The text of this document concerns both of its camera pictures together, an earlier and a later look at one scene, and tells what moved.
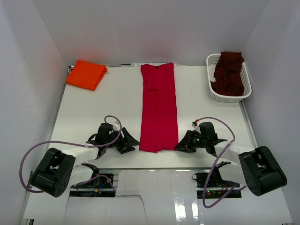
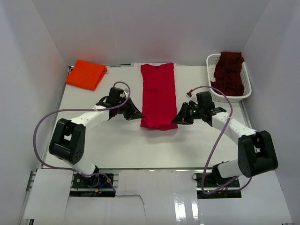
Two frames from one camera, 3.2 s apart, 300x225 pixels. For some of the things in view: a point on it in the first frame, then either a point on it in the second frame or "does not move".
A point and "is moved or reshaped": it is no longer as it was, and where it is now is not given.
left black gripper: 130,141 to 136,114
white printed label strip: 138,65 does not move
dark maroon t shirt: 228,78 does not move
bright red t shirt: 159,130 is moved or reshaped
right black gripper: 184,145 to 182,117
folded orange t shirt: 86,75 does not move
